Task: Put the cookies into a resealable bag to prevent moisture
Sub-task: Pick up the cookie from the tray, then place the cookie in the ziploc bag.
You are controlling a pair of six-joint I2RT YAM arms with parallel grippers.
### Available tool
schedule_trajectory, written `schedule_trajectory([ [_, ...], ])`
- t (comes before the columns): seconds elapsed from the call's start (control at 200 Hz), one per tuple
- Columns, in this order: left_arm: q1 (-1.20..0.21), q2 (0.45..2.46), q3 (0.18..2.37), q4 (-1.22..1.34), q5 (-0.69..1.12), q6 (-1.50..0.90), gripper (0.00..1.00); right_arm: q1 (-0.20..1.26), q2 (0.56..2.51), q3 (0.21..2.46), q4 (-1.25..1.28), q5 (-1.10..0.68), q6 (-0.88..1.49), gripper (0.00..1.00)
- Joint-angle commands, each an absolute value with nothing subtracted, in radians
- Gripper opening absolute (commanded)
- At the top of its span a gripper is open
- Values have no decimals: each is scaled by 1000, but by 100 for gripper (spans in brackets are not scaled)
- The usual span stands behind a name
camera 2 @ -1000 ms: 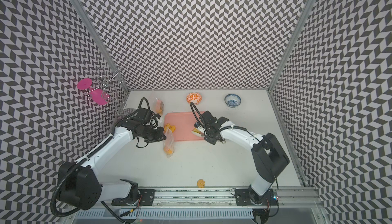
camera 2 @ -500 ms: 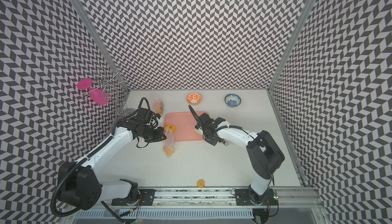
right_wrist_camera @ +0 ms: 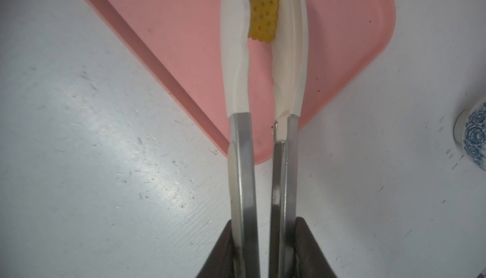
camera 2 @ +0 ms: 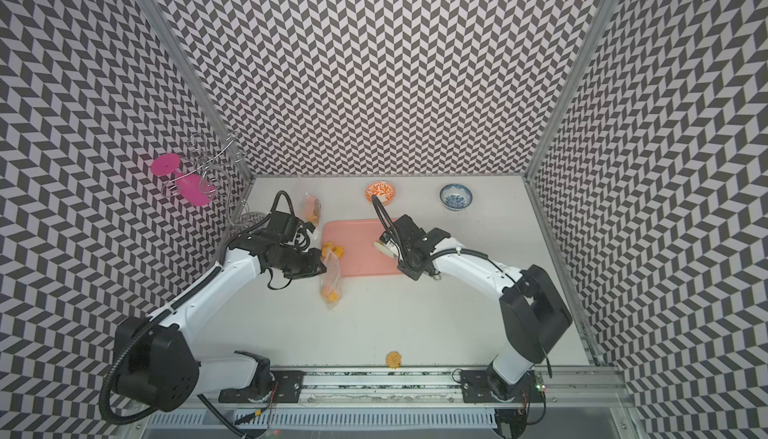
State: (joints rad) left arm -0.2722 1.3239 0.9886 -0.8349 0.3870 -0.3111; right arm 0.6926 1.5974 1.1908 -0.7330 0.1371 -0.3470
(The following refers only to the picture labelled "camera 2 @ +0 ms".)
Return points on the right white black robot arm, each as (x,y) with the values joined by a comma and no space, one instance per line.
(534,314)

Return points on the aluminium front rail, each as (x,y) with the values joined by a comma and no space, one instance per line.
(450,387)

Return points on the round glass dish pink item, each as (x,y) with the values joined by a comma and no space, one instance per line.
(247,221)

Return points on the yellow duck cookie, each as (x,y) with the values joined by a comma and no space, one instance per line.
(330,295)
(330,248)

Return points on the wire rack with pink discs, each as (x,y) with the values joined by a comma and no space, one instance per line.
(202,176)

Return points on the round cracker cookie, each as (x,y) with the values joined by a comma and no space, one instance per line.
(393,360)

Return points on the yellow duck cookie left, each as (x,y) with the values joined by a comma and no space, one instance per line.
(330,248)

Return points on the clear resealable bag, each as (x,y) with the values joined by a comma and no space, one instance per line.
(333,274)
(311,209)

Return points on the yellow duck cookie right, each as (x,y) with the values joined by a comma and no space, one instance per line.
(330,295)

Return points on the blue patterned small bowl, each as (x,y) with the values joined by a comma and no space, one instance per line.
(455,196)

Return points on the orange patterned small bowl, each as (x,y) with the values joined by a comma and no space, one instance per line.
(383,190)

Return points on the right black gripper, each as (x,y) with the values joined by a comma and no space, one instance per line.
(410,270)

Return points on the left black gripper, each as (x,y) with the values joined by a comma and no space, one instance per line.
(315,261)

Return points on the pink plastic tray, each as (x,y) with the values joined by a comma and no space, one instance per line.
(360,258)

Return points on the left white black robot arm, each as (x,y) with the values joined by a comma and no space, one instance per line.
(154,367)

